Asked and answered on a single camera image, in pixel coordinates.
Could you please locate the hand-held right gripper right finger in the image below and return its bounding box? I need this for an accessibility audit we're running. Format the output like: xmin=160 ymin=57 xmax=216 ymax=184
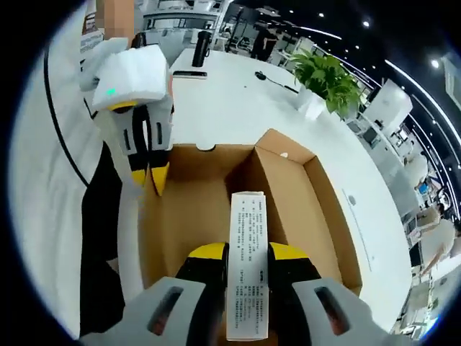
xmin=267 ymin=241 xmax=395 ymax=346

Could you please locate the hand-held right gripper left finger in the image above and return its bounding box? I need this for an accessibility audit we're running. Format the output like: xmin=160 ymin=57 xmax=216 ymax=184
xmin=79 ymin=241 xmax=231 ymax=346

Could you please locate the brown cardboard shoe box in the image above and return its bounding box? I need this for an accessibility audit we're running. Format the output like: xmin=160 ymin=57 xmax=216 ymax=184
xmin=138 ymin=128 xmax=363 ymax=298

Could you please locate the white printed carton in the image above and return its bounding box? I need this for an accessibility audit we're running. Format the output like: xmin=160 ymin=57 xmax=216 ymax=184
xmin=225 ymin=190 xmax=272 ymax=342

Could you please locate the black smartphone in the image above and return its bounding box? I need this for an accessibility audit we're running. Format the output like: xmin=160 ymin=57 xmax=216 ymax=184
xmin=172 ymin=70 xmax=209 ymax=79

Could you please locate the black thermos bottle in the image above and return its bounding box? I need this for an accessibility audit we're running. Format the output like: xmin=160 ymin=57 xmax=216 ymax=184
xmin=192 ymin=30 xmax=212 ymax=68

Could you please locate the grey metal shelving rack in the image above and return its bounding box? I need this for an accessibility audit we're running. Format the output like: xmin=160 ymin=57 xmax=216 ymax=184
xmin=142 ymin=0 xmax=231 ymax=35

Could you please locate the white table socket panel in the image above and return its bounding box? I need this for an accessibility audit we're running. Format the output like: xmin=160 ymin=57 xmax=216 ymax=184
xmin=341 ymin=187 xmax=374 ymax=273

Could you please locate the green potted plant white pot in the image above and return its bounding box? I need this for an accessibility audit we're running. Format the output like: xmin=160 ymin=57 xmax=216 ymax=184
xmin=290 ymin=48 xmax=364 ymax=122

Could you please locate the white square pillar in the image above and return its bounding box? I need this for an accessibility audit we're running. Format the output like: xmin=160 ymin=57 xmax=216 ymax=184
xmin=367 ymin=79 xmax=413 ymax=130

